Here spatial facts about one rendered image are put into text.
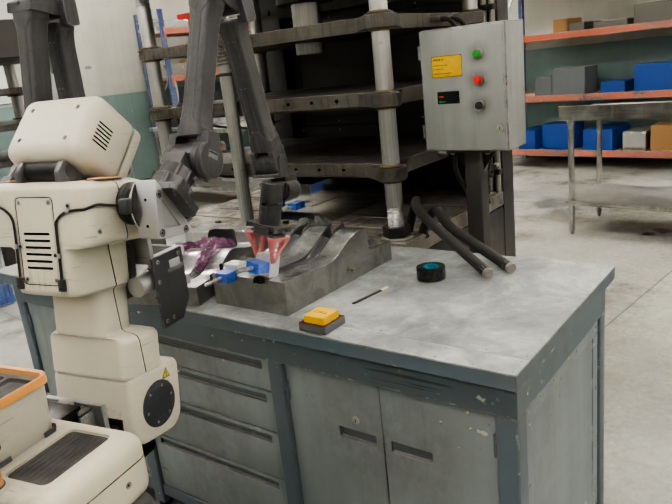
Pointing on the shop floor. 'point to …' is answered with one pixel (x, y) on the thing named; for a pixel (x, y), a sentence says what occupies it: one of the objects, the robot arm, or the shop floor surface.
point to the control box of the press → (474, 103)
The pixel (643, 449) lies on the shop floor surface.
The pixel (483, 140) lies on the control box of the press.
